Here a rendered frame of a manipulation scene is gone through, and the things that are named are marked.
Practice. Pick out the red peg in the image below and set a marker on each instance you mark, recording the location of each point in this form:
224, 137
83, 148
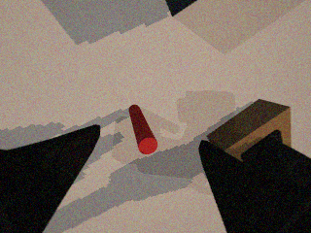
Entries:
145, 138

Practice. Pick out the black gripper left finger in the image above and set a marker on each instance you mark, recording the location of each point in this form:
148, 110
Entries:
35, 178

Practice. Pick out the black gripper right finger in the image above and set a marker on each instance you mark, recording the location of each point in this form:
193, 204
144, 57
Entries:
248, 200

